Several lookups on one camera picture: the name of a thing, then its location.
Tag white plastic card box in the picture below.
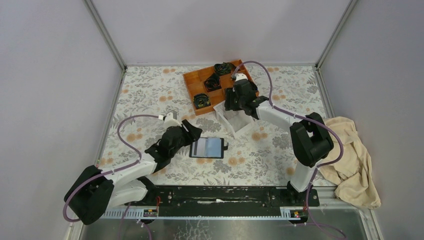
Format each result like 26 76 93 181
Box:
213 101 255 139

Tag black leather card holder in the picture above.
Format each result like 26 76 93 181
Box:
189 137 229 159

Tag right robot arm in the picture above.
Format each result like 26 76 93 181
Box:
224 77 334 206

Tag rolled black belt middle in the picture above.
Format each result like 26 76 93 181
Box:
203 73 222 92

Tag rolled black belt top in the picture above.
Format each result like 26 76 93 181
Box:
213 62 237 76

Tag rolled black belt front-left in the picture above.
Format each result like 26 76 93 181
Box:
193 93 211 110

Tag orange wooden divided tray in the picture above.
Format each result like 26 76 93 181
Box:
183 59 254 116

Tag beige crumpled cloth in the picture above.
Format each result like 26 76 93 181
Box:
319 116 382 209

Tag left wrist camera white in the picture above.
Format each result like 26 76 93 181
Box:
163 112 182 129

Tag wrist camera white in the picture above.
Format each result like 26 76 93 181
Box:
231 73 248 82
163 112 182 129

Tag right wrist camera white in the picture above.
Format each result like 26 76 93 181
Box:
231 73 248 82

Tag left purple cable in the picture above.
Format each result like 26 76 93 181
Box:
62 114 167 223

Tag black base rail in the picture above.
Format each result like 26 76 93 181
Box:
131 177 320 218

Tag white slotted cable duct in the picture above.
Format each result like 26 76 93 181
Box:
100 207 302 222

